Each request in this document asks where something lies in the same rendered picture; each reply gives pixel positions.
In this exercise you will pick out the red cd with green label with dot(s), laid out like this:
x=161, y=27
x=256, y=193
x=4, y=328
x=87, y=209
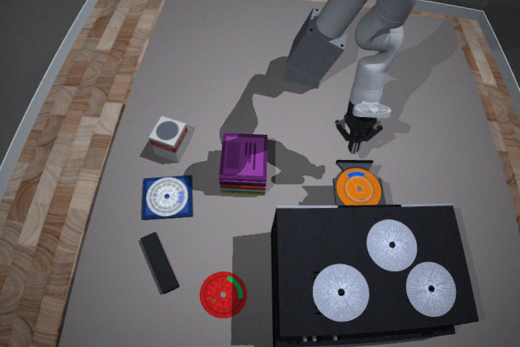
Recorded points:
x=223, y=307

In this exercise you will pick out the orange cd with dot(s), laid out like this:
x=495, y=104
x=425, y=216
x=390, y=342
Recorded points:
x=348, y=182

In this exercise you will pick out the black flat bar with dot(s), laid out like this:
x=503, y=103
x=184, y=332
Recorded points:
x=159, y=263

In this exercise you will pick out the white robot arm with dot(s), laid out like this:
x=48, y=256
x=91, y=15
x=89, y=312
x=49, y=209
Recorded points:
x=371, y=70

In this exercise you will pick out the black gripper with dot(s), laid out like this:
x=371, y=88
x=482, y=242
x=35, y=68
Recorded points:
x=358, y=129

